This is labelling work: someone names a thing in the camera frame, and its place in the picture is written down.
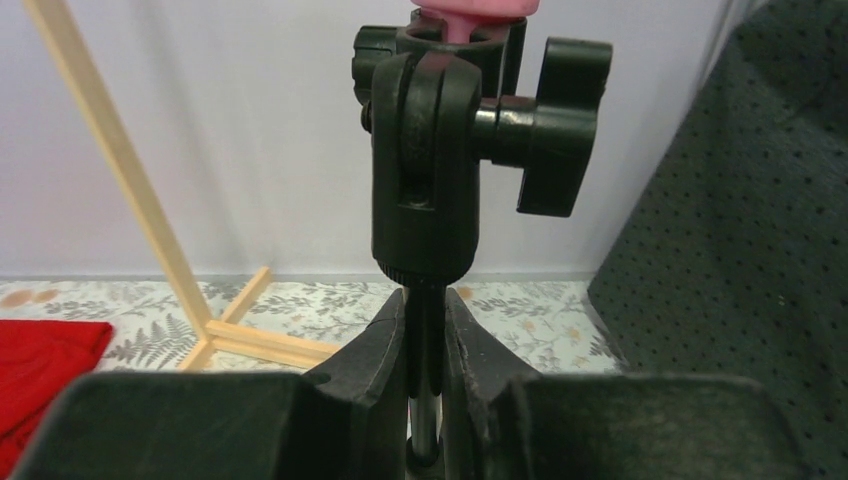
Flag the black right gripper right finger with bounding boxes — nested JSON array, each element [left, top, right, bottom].
[[442, 291, 809, 479]]

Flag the black tripod mic stand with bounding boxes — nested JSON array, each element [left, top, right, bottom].
[[352, 9, 613, 479]]

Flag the dark dotted hanging garment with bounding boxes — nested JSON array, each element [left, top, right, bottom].
[[588, 1, 847, 479]]

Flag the red folded cloth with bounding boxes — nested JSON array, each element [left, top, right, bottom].
[[1, 319, 114, 479]]

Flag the pink microphone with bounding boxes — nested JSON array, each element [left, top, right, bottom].
[[412, 0, 540, 44]]

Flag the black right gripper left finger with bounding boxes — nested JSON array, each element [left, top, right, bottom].
[[13, 292, 407, 479]]

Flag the floral table mat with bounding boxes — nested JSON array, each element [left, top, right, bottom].
[[1, 281, 619, 374]]

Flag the wooden clothes rack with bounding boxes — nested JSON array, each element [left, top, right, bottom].
[[23, 1, 340, 371]]

